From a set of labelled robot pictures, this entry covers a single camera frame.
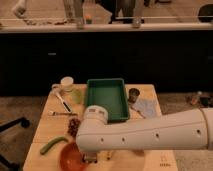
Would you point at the dark counter cabinet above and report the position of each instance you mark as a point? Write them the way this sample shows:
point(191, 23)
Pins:
point(172, 61)

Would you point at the red bowl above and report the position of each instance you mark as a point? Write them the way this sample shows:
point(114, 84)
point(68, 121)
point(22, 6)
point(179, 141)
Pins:
point(70, 159)

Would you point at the white mug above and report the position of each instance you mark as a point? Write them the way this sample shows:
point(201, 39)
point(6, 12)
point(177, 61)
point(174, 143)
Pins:
point(66, 84)

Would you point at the bunch of dark grapes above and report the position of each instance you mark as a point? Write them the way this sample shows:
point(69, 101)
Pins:
point(73, 126)

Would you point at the green plastic tray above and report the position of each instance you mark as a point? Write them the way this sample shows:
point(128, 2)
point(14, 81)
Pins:
point(110, 94)

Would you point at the green cucumber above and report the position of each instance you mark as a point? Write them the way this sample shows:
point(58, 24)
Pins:
point(51, 143)

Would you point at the yellow banana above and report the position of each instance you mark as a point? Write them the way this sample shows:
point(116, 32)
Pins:
point(109, 155)

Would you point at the black white marker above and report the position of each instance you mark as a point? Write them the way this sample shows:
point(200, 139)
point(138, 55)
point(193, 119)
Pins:
point(63, 102)

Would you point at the metal cup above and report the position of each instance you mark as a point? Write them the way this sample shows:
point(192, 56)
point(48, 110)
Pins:
point(133, 95)

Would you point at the silver fork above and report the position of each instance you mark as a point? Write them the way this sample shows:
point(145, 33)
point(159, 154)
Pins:
point(65, 114)

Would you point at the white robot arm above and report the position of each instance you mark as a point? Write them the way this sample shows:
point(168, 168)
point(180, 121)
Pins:
point(187, 130)

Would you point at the light blue cloth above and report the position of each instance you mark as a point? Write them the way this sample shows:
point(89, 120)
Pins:
point(145, 107)

